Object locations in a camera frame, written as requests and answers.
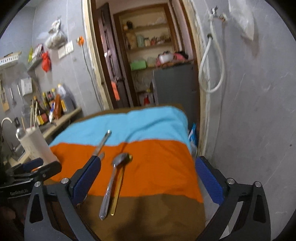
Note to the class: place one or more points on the steel knife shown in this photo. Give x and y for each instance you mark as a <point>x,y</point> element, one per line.
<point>103,142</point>

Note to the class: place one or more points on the wooden chopstick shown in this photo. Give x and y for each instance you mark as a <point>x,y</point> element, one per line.
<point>36,114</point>
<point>31,117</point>

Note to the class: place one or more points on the white wall basket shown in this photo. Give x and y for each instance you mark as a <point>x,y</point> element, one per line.
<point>8,59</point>

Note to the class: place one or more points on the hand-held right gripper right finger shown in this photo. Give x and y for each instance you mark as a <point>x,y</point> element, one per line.
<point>208,178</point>

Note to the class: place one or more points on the green box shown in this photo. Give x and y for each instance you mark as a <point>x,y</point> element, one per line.
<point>138,64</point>

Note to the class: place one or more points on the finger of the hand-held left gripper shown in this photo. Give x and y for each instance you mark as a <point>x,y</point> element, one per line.
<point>32,164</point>
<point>52,168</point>

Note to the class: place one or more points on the clear bag of dried goods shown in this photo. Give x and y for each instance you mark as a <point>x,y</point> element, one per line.
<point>55,37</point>

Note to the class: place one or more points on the grey wall shelf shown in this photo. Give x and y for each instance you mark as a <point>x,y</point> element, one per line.
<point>34,63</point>

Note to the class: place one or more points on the red white seasoning packet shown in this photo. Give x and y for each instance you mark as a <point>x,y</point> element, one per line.
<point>38,51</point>

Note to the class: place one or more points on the green seasoning packet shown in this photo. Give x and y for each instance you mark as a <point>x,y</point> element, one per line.
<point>30,54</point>

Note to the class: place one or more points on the small white hanging basket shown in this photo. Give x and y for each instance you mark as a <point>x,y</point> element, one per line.
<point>26,86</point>

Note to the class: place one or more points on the white blue packet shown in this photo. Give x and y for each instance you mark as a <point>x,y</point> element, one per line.
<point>51,113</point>

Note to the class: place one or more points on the wooden cutting board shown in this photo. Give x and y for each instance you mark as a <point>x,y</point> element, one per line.
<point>4,97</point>

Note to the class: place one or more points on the red white bottle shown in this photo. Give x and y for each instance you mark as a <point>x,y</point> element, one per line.
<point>147,100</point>

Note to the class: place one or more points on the striped colourful blanket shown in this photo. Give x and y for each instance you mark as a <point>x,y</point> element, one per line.
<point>143,166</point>

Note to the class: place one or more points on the wooden shelf unit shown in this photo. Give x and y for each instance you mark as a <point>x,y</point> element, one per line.
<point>148,46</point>

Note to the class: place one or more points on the orange red packet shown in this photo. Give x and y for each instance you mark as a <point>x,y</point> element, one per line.
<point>57,106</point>

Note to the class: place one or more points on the wooden door frame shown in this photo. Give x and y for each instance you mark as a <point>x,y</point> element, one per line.
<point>91,58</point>

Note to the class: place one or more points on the beige kitchen counter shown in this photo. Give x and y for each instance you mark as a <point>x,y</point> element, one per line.
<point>62,120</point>

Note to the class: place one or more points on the wall tap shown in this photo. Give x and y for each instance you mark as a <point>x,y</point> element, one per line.
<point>216,11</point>

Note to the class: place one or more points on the cooking oil jug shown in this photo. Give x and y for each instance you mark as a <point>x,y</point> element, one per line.
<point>64,95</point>

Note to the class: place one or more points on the white plastic utensil caddy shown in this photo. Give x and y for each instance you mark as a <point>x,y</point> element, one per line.
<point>37,148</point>

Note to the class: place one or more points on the grey washing machine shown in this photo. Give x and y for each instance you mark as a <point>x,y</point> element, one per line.
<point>173,85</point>

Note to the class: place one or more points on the blue white plastic bag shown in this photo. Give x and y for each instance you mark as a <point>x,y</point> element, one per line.
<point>193,136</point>

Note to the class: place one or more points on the black wall outlet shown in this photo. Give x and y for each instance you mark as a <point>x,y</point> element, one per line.
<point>16,121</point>

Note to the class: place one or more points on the red plastic bag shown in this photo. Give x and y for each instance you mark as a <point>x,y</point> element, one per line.
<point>46,61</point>

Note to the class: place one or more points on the orange wall hook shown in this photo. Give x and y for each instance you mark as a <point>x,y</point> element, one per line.
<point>80,40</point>

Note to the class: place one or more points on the green jar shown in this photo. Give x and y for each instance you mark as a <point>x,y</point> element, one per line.
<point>140,40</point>

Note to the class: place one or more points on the dark pump bottle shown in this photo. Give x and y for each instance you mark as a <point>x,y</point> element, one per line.
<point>35,106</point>

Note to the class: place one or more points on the hanging steel peeler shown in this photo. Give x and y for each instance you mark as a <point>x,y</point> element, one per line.
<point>12,98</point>

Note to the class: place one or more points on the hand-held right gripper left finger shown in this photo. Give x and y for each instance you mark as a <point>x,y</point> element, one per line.
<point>85,178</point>

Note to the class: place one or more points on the gold spoon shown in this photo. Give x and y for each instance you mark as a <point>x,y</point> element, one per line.
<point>118,192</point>

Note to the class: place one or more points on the orange door tag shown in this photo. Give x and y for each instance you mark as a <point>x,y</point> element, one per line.
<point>115,90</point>

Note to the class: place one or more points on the pink cloth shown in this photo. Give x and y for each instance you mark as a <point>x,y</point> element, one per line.
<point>180,56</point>

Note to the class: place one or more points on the white pot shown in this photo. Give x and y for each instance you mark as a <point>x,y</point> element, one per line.
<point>165,57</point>

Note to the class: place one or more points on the white wall socket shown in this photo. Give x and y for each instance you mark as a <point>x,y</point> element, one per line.
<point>69,47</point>

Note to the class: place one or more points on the steel faucet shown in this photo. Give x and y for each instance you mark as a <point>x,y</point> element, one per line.
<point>6,122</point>

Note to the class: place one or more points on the white wall switch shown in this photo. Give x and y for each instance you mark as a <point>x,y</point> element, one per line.
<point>61,53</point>

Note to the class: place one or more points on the brown wooden door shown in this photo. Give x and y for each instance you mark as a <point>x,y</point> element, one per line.
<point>108,46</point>

